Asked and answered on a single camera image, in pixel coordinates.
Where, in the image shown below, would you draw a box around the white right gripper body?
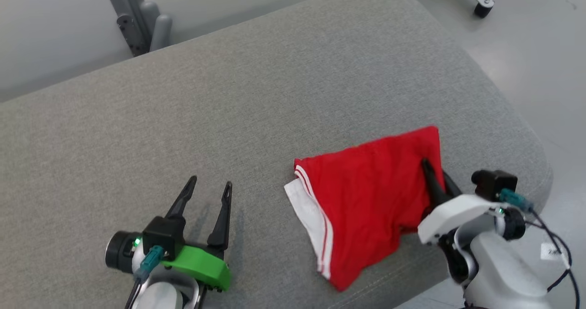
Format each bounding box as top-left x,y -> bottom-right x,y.
417,194 -> 505,246

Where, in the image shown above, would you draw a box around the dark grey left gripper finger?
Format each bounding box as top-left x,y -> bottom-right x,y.
207,181 -> 233,250
166,175 -> 198,221

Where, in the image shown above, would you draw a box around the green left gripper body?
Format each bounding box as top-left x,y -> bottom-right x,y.
160,244 -> 232,294

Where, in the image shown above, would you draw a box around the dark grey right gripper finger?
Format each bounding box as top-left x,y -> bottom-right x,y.
420,158 -> 447,208
442,171 -> 463,199

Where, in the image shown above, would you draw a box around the red basketball jersey white sleeves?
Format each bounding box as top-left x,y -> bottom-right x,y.
284,126 -> 446,293

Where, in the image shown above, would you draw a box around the teal left camera connector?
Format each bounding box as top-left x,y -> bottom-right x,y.
137,245 -> 165,281

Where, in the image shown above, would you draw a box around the teal camera connector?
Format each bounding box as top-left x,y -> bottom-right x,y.
137,245 -> 165,281
499,189 -> 535,214

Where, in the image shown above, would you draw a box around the teal right camera connector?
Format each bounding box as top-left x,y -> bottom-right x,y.
499,189 -> 535,214

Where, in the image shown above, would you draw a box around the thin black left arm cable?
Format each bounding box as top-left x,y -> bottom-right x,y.
125,277 -> 143,309

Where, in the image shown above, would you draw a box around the white cable label tag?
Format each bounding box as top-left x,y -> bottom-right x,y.
540,242 -> 569,262

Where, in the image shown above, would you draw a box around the grey cylindrical post foot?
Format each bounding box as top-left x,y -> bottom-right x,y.
139,0 -> 174,53

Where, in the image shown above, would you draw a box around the grey metal upright post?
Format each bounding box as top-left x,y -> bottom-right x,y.
100,0 -> 152,57

